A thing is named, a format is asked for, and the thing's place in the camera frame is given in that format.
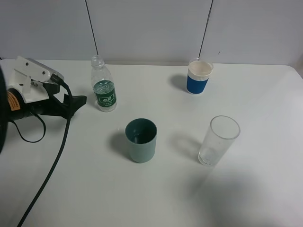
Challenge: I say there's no clear green-label water bottle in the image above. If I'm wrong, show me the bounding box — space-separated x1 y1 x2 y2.
91 55 117 112

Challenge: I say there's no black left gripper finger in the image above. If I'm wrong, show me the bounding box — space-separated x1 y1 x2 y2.
48 94 87 118

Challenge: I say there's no green plastic cup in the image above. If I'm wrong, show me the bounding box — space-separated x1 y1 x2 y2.
125 118 158 163

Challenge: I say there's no clear drinking glass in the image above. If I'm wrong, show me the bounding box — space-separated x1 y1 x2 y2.
198 115 241 166

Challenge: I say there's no blue sleeved white cup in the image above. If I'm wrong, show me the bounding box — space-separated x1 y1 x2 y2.
186 58 214 95

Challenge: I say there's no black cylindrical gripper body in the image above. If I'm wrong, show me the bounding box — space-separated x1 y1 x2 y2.
7 81 65 121

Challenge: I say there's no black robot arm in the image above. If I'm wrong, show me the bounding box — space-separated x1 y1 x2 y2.
0 72 87 153

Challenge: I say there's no black braided camera cable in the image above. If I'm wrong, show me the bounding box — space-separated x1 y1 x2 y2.
16 74 73 227

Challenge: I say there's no white gripper camera mount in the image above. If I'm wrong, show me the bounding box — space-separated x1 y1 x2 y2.
8 56 64 104

